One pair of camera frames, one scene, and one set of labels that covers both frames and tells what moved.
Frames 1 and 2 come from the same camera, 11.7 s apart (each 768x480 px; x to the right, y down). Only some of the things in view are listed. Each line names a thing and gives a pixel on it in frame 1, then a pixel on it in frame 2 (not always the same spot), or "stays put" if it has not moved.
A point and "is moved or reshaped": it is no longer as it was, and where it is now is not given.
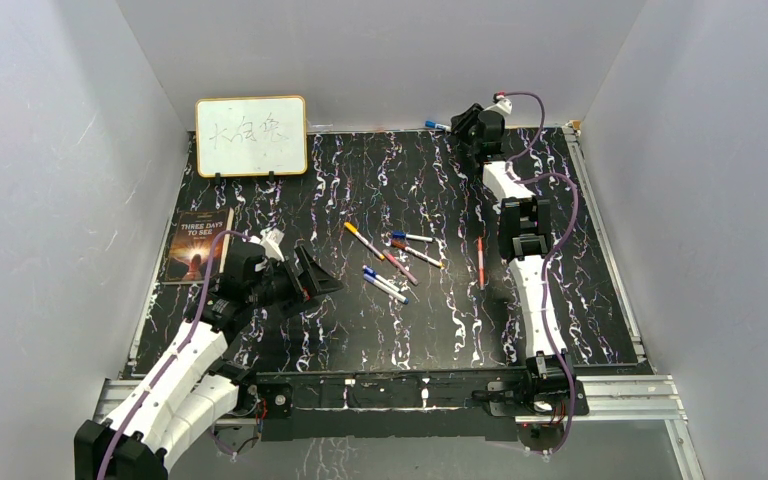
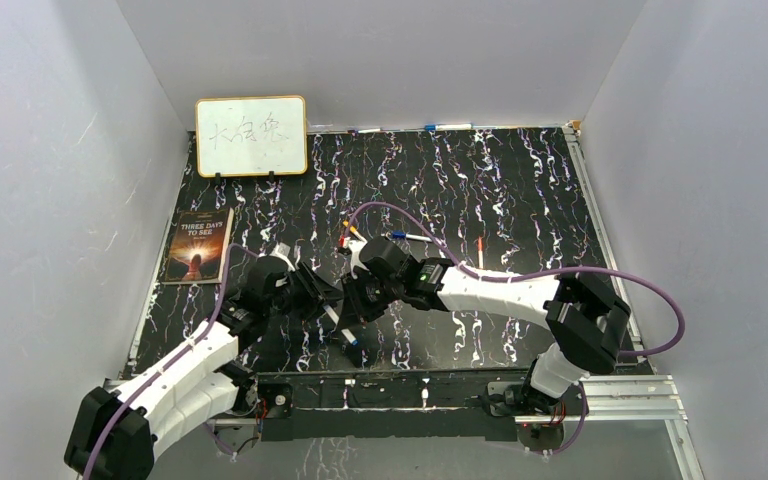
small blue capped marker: (401, 234) stays put
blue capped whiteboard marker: (434, 125) stays put
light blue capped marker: (373, 281) is moved or reshaped
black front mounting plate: (435, 406) stays put
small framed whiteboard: (252, 136) stays put
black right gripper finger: (460, 123) -> (359, 302)
